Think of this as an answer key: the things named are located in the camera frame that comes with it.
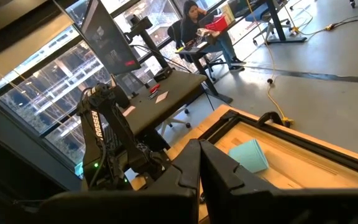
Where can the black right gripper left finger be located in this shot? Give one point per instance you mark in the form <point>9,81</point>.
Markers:
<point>172,205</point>

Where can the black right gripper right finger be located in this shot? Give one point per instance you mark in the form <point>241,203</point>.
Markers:
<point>228,202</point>

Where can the light blue plastic mug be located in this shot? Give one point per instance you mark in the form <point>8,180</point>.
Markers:
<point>250,155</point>

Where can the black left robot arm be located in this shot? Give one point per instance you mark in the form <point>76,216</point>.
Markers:
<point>96,124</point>

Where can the white chair base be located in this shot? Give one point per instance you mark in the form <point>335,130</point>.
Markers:
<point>174,119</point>

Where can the white paper sheet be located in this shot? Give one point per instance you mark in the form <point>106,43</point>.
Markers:
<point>129,111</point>

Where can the white paper note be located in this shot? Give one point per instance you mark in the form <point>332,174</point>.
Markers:
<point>162,97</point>

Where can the black table clamp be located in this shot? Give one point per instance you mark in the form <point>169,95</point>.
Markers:
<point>270,115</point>

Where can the small black desk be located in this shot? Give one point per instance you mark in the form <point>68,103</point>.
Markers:
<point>197,62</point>

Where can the large window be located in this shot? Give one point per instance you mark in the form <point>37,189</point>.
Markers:
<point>57,81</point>

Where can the black computer monitor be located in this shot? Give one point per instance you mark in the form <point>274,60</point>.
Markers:
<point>110,40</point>

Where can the black office chair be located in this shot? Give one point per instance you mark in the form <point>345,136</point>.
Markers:
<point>174,32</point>

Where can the person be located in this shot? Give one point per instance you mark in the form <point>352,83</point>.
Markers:
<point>191,28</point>

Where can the red box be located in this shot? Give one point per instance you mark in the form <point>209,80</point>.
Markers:
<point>217,24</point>

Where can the blue office chair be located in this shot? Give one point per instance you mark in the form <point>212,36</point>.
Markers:
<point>259,12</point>

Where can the black standing desk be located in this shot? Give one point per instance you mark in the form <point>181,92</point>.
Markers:
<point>275,18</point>

